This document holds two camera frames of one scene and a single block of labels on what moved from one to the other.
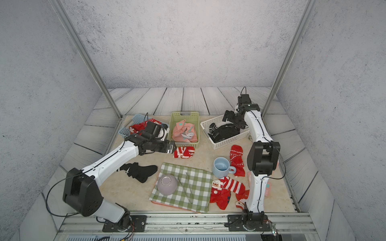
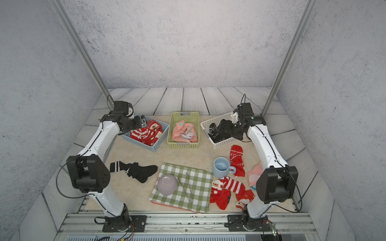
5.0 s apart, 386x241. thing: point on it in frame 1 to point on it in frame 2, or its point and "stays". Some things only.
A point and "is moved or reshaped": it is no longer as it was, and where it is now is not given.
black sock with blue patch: (139, 172) stays
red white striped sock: (184, 152) is moved or reshaped
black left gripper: (166, 149) to (138, 124)
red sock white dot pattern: (236, 160) stays
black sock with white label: (222, 132) stays
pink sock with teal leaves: (183, 131) stays
